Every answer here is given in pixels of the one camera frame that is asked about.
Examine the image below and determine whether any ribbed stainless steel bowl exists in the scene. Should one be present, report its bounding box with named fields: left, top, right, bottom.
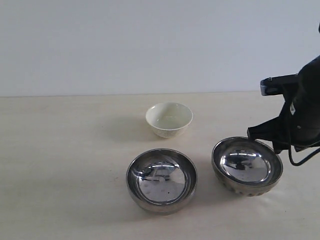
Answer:
left=211, top=136, right=283, bottom=197

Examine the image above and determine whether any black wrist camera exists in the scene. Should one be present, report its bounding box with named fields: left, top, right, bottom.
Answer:
left=260, top=74, right=298, bottom=96

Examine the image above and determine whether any cream ceramic bowl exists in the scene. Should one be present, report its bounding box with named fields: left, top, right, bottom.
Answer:
left=145, top=102, right=194, bottom=139

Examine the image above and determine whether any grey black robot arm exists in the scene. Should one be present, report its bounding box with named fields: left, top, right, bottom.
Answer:
left=247, top=57, right=320, bottom=153

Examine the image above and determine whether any smooth stainless steel bowl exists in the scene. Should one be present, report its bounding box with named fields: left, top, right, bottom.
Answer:
left=125, top=148, right=198, bottom=216

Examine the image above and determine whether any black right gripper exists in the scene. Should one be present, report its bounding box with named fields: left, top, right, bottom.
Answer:
left=247, top=98, right=300, bottom=154

